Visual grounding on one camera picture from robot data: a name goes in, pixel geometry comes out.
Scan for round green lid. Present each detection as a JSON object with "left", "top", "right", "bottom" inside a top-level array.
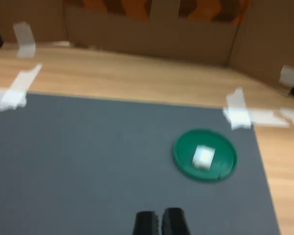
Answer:
[{"left": 173, "top": 128, "right": 238, "bottom": 183}]

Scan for white tape patch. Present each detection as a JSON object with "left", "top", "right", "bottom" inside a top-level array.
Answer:
[
  {"left": 222, "top": 87, "right": 294, "bottom": 130},
  {"left": 0, "top": 63, "right": 43, "bottom": 113}
]

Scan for brown cardboard partition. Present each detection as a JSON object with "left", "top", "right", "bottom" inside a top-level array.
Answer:
[{"left": 0, "top": 0, "right": 294, "bottom": 97}]

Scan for white tape strip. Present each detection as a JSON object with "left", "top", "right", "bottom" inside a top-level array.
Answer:
[
  {"left": 13, "top": 22, "right": 37, "bottom": 58},
  {"left": 279, "top": 65, "right": 294, "bottom": 85}
]

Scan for dark grey mat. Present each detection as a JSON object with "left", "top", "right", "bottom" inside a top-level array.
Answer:
[{"left": 0, "top": 92, "right": 281, "bottom": 235}]

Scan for small white plastic terminal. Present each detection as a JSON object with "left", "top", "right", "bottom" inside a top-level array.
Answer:
[{"left": 192, "top": 144, "right": 216, "bottom": 170}]

